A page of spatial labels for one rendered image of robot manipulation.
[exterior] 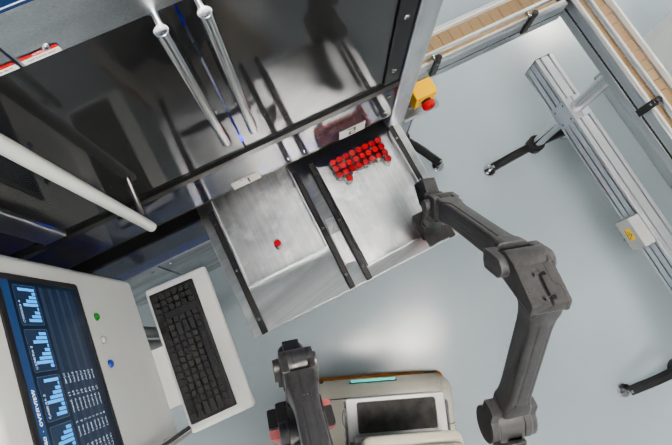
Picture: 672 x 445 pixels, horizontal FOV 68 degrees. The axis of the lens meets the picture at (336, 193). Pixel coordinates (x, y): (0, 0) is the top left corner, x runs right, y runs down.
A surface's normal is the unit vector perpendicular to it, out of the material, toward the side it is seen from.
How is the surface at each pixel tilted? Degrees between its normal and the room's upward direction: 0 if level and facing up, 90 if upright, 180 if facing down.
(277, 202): 0
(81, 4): 90
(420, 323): 0
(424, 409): 0
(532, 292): 21
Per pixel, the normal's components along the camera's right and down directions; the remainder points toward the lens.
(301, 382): 0.00, -0.83
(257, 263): 0.00, -0.25
